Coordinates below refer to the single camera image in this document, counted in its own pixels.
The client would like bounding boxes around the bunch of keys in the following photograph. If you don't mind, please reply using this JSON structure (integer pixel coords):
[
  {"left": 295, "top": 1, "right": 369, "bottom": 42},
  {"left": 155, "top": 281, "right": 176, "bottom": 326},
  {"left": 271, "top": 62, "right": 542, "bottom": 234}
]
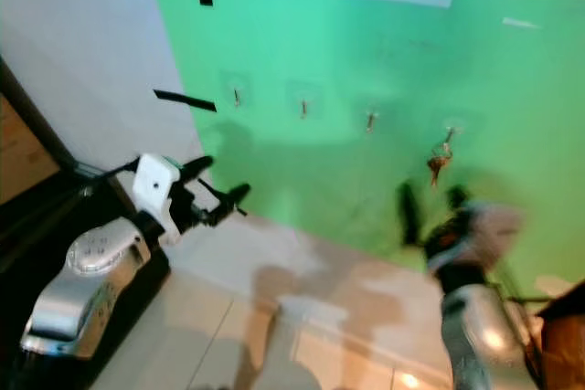
[{"left": 426, "top": 142, "right": 458, "bottom": 188}]

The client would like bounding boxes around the slanted black tape strip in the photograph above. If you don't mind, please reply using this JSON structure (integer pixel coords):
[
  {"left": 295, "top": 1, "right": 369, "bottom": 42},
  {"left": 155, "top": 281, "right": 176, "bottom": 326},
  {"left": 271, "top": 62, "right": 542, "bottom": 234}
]
[{"left": 154, "top": 90, "right": 218, "bottom": 113}]

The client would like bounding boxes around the dark cabinet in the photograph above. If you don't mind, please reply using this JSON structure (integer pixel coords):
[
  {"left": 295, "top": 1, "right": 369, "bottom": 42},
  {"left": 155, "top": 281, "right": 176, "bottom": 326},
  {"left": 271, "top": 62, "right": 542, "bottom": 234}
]
[{"left": 0, "top": 57, "right": 171, "bottom": 390}]

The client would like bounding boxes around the brown printed board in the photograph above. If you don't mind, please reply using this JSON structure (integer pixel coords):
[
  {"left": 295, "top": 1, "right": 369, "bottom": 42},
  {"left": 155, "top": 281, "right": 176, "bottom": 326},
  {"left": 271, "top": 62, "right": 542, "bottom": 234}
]
[{"left": 0, "top": 93, "right": 61, "bottom": 205}]

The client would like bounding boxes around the brown wooden cabinet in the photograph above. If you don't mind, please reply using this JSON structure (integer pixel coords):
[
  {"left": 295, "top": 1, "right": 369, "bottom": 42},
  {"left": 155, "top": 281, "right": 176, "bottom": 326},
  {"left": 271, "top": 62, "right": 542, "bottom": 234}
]
[{"left": 537, "top": 290, "right": 585, "bottom": 390}]

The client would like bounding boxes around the small white tape strip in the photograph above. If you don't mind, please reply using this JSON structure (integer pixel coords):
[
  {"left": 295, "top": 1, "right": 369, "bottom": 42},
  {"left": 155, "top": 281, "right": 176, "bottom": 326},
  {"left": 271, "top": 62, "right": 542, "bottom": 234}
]
[{"left": 502, "top": 17, "right": 543, "bottom": 31}]

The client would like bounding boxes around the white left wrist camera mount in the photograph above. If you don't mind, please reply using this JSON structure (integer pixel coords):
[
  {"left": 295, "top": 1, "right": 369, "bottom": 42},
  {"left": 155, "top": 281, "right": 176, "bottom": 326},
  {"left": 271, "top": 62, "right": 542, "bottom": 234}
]
[{"left": 133, "top": 154, "right": 182, "bottom": 236}]

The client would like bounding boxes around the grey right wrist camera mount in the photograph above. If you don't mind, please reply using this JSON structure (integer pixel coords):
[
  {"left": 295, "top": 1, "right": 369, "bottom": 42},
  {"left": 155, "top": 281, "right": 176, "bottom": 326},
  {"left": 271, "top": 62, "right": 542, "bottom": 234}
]
[{"left": 466, "top": 203, "right": 527, "bottom": 270}]

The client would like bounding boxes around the green wall sheet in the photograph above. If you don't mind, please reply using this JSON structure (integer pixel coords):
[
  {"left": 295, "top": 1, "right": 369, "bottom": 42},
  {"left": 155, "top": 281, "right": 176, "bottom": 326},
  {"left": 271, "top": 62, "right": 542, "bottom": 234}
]
[{"left": 142, "top": 0, "right": 585, "bottom": 301}]

